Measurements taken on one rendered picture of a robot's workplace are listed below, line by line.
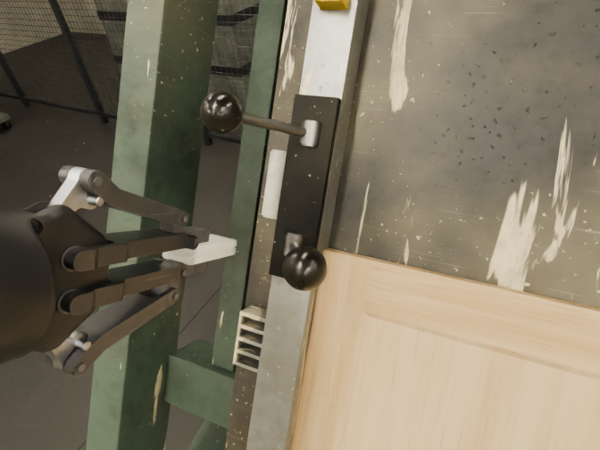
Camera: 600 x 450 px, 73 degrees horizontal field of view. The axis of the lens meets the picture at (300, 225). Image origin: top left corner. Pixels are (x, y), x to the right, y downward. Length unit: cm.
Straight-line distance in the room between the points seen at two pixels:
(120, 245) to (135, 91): 33
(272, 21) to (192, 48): 11
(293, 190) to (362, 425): 28
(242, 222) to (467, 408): 36
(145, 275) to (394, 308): 27
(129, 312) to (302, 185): 22
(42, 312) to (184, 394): 49
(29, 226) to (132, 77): 38
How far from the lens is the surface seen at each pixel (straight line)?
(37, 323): 23
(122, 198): 27
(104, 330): 30
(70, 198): 26
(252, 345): 54
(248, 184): 58
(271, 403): 52
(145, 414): 71
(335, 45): 46
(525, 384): 48
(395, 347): 47
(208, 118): 37
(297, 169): 44
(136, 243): 29
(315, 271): 32
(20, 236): 23
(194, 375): 67
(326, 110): 43
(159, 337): 66
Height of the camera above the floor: 167
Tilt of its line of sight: 40 degrees down
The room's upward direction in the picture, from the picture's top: 7 degrees counter-clockwise
